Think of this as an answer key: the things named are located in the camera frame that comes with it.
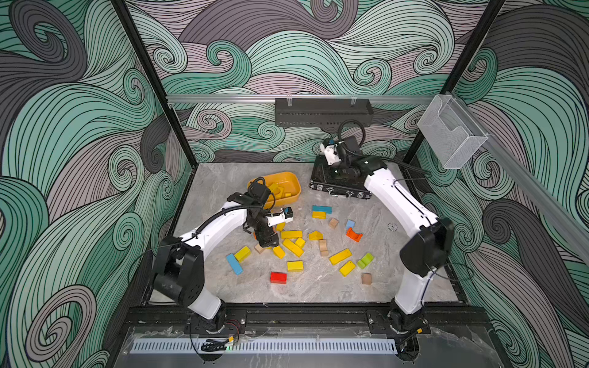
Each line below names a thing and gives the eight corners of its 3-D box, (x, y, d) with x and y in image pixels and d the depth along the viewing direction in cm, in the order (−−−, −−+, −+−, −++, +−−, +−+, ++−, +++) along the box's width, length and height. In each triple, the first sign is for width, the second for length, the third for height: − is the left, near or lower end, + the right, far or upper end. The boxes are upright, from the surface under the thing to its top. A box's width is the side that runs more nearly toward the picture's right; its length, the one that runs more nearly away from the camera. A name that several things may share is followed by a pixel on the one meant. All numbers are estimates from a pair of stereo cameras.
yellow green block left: (240, 263, 88) (239, 261, 86) (235, 256, 90) (234, 254, 88) (252, 254, 90) (252, 251, 89) (247, 247, 92) (246, 244, 90)
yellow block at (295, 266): (287, 271, 86) (287, 269, 84) (287, 263, 88) (287, 261, 86) (303, 271, 86) (303, 269, 84) (302, 263, 88) (303, 261, 86)
